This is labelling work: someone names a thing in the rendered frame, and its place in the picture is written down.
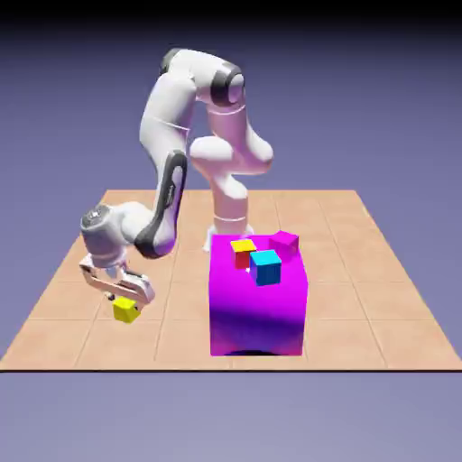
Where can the small yellow cube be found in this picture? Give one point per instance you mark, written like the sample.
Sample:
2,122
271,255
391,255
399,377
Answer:
124,309

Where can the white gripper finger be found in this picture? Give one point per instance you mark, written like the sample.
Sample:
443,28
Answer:
137,306

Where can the large magenta box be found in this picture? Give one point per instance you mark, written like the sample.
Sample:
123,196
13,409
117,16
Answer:
256,310

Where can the small red cube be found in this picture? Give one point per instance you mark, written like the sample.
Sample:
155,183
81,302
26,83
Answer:
243,254

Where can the small magenta cube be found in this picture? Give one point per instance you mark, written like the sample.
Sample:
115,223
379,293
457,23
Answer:
286,242

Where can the small cyan cube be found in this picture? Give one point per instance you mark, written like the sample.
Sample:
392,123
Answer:
266,267

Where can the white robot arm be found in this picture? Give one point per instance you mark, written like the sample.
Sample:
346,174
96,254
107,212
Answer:
169,119

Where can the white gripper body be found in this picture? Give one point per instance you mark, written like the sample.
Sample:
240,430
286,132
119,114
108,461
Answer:
119,283

